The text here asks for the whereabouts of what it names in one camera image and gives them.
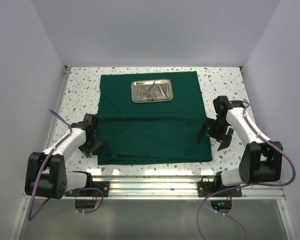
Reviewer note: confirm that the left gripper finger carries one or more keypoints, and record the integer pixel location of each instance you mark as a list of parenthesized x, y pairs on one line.
[(96, 145), (86, 152)]

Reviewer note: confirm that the dark green surgical cloth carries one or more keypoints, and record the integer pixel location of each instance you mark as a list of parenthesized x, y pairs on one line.
[(151, 133)]

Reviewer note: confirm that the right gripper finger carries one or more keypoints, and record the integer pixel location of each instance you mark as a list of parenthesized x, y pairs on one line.
[(225, 142), (206, 124)]

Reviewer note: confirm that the steel forceps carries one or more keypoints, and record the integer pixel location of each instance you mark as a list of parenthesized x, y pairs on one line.
[(143, 93)]

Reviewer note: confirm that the stainless steel instrument tray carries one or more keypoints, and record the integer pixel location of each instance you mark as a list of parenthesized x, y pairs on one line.
[(165, 83)]

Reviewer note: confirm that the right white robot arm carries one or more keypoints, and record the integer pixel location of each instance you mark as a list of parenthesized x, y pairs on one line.
[(261, 161)]

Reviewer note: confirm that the steel surgical scissors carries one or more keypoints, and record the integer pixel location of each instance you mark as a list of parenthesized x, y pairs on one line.
[(152, 97)]

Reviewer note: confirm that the steel tweezers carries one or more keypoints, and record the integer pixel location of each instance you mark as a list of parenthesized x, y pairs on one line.
[(163, 92)]

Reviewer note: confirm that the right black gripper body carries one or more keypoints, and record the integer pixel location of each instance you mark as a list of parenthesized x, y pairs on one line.
[(218, 129)]

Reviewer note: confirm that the aluminium mounting rail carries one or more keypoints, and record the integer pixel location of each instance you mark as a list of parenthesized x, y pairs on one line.
[(175, 188)]

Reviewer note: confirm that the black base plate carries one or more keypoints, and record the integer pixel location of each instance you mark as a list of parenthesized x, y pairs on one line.
[(210, 185), (90, 188)]

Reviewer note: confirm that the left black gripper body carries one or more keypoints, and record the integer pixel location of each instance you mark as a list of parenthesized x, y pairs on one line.
[(90, 142)]

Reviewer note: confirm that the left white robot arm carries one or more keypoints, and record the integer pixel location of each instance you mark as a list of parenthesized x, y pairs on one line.
[(46, 174)]

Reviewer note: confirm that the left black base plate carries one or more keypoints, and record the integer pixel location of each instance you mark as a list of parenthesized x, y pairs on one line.
[(90, 188)]

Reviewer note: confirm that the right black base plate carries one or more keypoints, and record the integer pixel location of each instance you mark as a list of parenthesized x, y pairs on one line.
[(210, 185)]

